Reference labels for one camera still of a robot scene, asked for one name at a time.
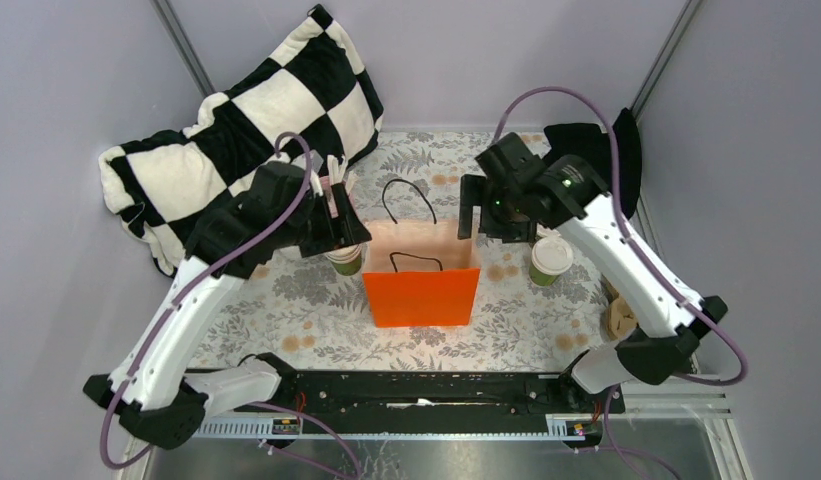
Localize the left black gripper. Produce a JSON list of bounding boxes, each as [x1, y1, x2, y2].
[[275, 182, 373, 257]]

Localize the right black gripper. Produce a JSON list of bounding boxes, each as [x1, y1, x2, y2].
[[456, 174, 536, 244]]

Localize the orange paper bag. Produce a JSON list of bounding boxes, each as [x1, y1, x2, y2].
[[362, 193, 481, 329]]

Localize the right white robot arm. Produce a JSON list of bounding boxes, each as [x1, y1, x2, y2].
[[457, 133, 727, 412]]

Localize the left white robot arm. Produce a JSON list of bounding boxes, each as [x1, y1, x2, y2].
[[83, 161, 371, 450]]

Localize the pink straw holder cup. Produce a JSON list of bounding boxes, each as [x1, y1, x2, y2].
[[311, 155, 358, 196]]

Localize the stack of green cups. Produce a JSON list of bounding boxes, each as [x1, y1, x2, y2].
[[324, 244, 363, 276]]

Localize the black cloth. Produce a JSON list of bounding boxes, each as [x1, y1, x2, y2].
[[543, 108, 643, 220]]

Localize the black white checkered pillow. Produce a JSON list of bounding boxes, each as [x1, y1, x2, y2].
[[98, 5, 384, 276]]

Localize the brown cardboard cup carrier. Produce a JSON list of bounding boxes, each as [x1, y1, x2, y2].
[[604, 297, 639, 340]]

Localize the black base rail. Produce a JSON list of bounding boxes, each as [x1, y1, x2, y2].
[[233, 369, 626, 436]]

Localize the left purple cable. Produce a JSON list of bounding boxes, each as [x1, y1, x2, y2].
[[99, 131, 365, 480]]

